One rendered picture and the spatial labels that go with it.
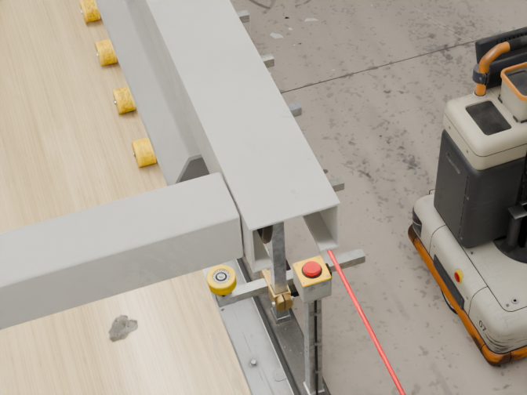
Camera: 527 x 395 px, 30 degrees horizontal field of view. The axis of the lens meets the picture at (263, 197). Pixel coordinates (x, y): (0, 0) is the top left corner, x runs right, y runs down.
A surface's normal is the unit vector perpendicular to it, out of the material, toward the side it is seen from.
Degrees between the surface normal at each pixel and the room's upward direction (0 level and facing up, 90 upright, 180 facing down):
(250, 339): 0
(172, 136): 61
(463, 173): 90
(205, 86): 0
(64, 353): 0
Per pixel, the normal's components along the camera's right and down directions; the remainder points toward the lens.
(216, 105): -0.04, -0.67
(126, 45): -0.85, -0.09
